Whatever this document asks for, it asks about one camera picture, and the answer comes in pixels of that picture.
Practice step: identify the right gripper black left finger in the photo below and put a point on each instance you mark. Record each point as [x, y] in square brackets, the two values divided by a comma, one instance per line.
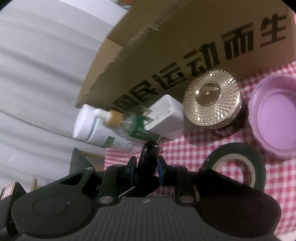
[107, 187]

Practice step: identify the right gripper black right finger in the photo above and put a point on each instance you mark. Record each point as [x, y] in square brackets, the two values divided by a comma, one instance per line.
[179, 178]

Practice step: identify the black tape roll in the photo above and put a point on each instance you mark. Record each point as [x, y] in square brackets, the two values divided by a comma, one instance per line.
[243, 153]

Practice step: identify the white lotion bottle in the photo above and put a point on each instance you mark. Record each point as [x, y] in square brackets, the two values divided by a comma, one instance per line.
[90, 129]

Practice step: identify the purple plastic bowl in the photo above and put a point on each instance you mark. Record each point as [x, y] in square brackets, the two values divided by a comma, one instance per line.
[272, 114]

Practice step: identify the black flashlight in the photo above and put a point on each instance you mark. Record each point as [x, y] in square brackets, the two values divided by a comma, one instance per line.
[145, 181]

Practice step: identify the white power adapter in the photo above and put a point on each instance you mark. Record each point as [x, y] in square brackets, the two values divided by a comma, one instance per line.
[165, 118]

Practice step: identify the pink checkered tablecloth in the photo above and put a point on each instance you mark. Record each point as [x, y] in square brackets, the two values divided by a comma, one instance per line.
[193, 148]

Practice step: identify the brown cardboard box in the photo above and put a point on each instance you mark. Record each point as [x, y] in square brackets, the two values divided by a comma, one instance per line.
[158, 47]

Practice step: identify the white curtain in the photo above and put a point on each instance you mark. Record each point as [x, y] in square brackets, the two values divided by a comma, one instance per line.
[47, 48]

